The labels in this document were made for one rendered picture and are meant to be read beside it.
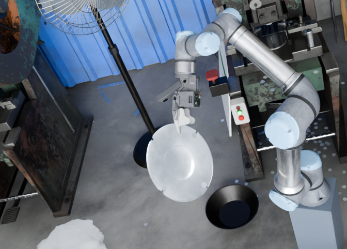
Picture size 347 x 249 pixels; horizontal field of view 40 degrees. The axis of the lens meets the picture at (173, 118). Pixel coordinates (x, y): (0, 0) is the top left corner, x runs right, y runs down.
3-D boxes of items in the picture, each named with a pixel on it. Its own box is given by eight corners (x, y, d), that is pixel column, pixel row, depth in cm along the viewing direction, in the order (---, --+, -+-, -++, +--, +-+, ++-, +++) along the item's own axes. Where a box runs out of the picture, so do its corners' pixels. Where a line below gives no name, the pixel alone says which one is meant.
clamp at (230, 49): (257, 47, 252) (253, 31, 245) (226, 56, 255) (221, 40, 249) (255, 41, 256) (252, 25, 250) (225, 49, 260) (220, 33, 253)
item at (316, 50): (323, 55, 240) (322, 45, 236) (235, 76, 249) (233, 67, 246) (311, 24, 262) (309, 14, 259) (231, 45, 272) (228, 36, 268)
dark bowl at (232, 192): (264, 231, 252) (262, 223, 248) (209, 240, 259) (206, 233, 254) (257, 187, 275) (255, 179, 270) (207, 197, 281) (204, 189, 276)
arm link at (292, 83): (338, 92, 161) (231, -2, 166) (322, 113, 157) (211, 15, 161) (321, 105, 172) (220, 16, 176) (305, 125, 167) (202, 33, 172)
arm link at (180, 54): (184, 28, 165) (171, 32, 173) (183, 60, 166) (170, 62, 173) (202, 31, 170) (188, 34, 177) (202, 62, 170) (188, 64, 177)
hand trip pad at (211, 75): (221, 88, 240) (217, 76, 235) (209, 90, 241) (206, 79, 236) (220, 79, 245) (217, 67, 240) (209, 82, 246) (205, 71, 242)
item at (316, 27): (322, 31, 245) (320, 14, 238) (289, 39, 248) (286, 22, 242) (319, 25, 249) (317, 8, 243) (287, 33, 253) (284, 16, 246)
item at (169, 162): (189, 217, 175) (188, 217, 174) (136, 167, 186) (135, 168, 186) (227, 156, 163) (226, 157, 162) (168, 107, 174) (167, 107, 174)
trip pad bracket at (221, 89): (235, 109, 250) (227, 80, 238) (218, 113, 252) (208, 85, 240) (234, 102, 254) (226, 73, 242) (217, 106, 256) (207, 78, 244)
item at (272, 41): (297, 79, 232) (294, 57, 223) (269, 86, 235) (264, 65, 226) (288, 50, 250) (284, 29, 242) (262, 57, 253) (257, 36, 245)
